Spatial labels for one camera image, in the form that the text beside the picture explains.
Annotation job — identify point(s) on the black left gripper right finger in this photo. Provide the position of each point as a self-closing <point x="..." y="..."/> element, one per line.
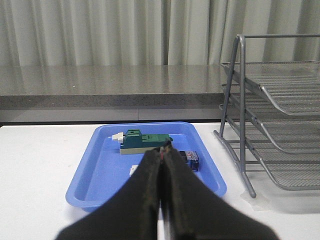
<point x="191" y="211"/>

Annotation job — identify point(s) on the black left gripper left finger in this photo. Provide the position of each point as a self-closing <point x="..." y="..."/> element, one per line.
<point x="131" y="214"/>

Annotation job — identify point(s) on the red emergency stop button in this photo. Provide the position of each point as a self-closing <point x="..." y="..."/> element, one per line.
<point x="191" y="159"/>

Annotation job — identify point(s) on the mesh rack tray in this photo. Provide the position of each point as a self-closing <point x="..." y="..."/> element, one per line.
<point x="266" y="125"/>
<point x="295" y="171"/>
<point x="291" y="87"/>

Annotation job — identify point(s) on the white terminal block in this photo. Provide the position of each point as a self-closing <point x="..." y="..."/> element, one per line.
<point x="132" y="169"/>

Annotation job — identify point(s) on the blue plastic tray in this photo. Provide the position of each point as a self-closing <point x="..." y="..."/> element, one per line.
<point x="102" y="170"/>

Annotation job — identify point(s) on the green and beige component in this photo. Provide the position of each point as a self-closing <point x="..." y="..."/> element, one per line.
<point x="134" y="142"/>

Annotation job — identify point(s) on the grey stone counter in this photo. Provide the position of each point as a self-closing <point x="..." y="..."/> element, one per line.
<point x="92" y="94"/>

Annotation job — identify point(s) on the grey pleated curtain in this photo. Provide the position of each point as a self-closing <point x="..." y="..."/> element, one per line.
<point x="141" y="32"/>

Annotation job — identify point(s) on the grey metal rack frame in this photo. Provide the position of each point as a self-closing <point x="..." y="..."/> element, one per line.
<point x="236" y="99"/>

